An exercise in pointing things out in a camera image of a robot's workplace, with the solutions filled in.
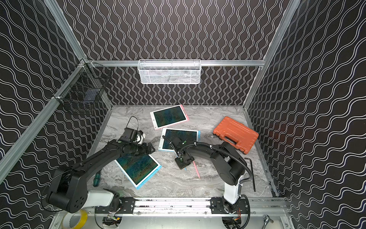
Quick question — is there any black wire basket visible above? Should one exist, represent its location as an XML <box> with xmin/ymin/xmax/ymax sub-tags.
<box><xmin>56</xmin><ymin>63</ymin><xmax>112</xmax><ymax>116</ymax></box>

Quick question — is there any yellow tape roll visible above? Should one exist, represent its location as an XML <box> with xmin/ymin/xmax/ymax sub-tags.
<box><xmin>62</xmin><ymin>210</ymin><xmax>88</xmax><ymax>229</ymax></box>

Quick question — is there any green handled screwdriver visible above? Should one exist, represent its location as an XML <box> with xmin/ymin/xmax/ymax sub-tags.
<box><xmin>92</xmin><ymin>171</ymin><xmax>101</xmax><ymax>187</ymax></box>

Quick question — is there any black hex key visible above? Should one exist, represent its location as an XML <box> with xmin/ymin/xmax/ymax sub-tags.
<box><xmin>244</xmin><ymin>157</ymin><xmax>256</xmax><ymax>192</ymax></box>

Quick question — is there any orange plastic tool case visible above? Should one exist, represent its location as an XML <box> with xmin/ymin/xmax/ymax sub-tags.
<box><xmin>213</xmin><ymin>116</ymin><xmax>259</xmax><ymax>155</ymax></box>

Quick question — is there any metal wrench head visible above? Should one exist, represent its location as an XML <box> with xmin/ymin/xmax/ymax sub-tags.
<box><xmin>262</xmin><ymin>215</ymin><xmax>274</xmax><ymax>229</ymax></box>

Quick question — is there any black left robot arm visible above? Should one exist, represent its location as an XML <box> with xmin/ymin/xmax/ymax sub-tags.
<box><xmin>45</xmin><ymin>140</ymin><xmax>155</xmax><ymax>213</ymax></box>

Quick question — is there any pink stylus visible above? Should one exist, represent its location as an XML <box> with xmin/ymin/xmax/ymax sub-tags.
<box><xmin>193</xmin><ymin>161</ymin><xmax>201</xmax><ymax>179</ymax></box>

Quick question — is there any blue writing tablet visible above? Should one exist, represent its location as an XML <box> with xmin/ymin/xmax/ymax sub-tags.
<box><xmin>114</xmin><ymin>155</ymin><xmax>162</xmax><ymax>189</ymax></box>
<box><xmin>158</xmin><ymin>128</ymin><xmax>201</xmax><ymax>152</ymax></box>

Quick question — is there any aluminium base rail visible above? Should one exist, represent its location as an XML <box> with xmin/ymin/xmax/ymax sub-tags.
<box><xmin>58</xmin><ymin>196</ymin><xmax>287</xmax><ymax>217</ymax></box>

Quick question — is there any pink framed writing tablet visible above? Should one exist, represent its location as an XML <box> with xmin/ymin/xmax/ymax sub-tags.
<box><xmin>150</xmin><ymin>105</ymin><xmax>189</xmax><ymax>130</ymax></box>

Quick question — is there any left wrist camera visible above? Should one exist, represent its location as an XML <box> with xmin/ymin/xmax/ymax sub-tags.
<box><xmin>120</xmin><ymin>127</ymin><xmax>145</xmax><ymax>145</ymax></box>

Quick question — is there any white wire mesh basket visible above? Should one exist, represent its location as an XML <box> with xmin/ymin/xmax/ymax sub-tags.
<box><xmin>137</xmin><ymin>59</ymin><xmax>202</xmax><ymax>85</ymax></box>

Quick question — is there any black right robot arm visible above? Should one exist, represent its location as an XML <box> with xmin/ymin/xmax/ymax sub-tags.
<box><xmin>163</xmin><ymin>136</ymin><xmax>254</xmax><ymax>208</ymax></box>

